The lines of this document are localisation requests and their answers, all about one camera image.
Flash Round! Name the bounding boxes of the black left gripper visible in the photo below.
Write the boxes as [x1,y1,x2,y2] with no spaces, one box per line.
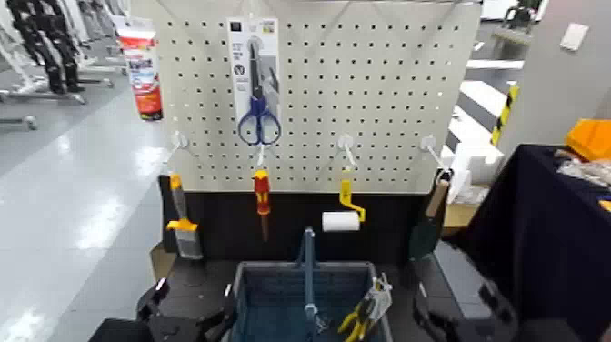
[89,277,236,342]

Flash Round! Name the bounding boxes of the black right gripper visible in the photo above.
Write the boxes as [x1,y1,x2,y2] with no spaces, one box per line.
[413,281,585,342]

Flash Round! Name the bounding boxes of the yellow pliers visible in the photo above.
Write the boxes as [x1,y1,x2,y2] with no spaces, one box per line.
[337,274,394,342]

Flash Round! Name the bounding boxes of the blue grey plastic crate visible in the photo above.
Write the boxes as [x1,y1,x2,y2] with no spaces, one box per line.
[227,259,395,342]

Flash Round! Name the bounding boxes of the brown cardboard sheet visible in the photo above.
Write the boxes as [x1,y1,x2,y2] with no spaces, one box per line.
[150,243,179,283]

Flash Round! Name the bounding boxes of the yellow grey scraper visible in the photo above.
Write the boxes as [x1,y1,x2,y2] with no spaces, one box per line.
[165,172,205,261]

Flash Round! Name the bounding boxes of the brown cardboard box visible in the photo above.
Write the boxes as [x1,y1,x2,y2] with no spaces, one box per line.
[443,202,481,236]

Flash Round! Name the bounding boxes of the black cloth covered table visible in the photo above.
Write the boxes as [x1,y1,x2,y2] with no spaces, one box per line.
[450,143,611,342]

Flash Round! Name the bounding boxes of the red yellow screwdriver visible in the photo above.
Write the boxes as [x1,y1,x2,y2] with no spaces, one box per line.
[253,169,272,243]

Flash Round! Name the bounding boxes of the white foam blocks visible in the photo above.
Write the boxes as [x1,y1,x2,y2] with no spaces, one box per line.
[438,78,507,202]

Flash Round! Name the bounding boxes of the clear plastic bags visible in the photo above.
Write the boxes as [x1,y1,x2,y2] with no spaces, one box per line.
[556,150,611,188]

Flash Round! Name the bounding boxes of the blue scissors on card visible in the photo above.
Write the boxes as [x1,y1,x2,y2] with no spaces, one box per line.
[226,17,283,146]

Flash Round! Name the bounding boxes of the orange plastic bin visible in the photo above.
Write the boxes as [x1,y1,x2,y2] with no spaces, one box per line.
[564,118,611,163]

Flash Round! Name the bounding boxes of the red white sealant tube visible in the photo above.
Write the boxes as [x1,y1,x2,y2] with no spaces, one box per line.
[114,16,165,123]

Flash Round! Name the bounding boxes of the grey wheeled stand base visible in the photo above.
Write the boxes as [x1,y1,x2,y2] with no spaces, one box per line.
[0,75,115,131]

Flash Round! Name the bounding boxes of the beige perforated pegboard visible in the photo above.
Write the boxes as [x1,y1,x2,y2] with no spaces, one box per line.
[129,0,483,195]

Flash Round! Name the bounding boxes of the black humanoid robot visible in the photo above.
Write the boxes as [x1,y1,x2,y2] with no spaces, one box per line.
[5,0,87,95]

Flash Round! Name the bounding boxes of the green trowel wooden handle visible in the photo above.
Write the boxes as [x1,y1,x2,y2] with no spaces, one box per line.
[407,171,454,262]

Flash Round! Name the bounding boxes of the yellow handled paint roller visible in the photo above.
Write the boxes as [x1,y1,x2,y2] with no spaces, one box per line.
[321,166,366,234]

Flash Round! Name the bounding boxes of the black yellow striped post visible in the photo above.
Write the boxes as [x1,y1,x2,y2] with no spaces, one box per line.
[490,81,520,147]

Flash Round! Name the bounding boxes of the white wall plate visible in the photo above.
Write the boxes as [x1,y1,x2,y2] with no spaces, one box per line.
[559,22,590,52]

